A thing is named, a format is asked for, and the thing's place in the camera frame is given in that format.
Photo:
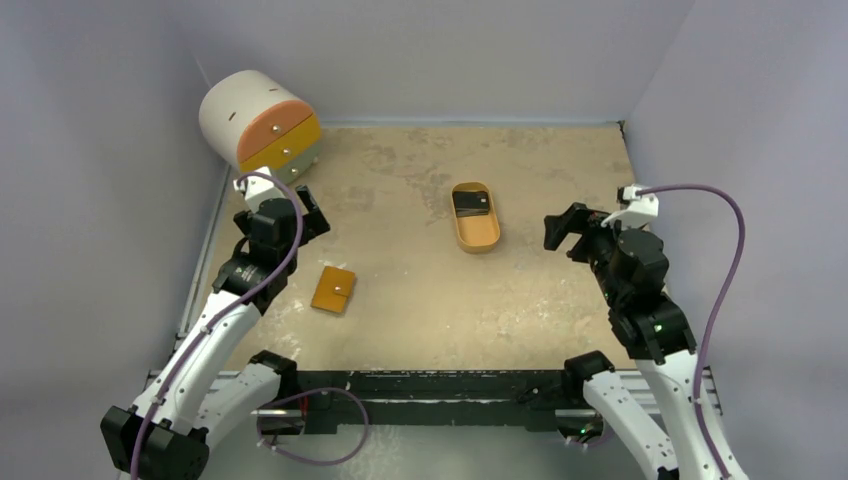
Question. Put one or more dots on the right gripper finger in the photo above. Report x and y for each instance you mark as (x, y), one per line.
(555, 233)
(577, 216)

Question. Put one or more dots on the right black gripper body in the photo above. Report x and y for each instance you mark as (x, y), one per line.
(582, 234)

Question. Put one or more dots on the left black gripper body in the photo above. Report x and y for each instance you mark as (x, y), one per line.
(285, 255)

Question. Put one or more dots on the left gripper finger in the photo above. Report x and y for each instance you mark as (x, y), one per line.
(315, 224)
(307, 199)

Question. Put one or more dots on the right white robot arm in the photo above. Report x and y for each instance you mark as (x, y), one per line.
(689, 442)

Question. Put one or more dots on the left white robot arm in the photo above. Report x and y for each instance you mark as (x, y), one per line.
(172, 427)

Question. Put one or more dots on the black credit card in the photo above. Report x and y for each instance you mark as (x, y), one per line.
(471, 203)

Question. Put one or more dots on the orange oval tray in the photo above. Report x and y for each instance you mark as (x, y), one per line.
(478, 234)

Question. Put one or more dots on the white round mini drawer chest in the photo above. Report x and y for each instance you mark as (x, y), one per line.
(251, 121)

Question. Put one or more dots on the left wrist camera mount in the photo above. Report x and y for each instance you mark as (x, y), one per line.
(257, 187)

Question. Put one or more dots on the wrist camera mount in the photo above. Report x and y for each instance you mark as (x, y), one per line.
(636, 210)
(257, 187)

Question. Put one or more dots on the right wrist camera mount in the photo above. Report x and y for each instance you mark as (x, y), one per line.
(636, 210)

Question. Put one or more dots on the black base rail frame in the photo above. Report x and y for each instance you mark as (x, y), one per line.
(536, 400)

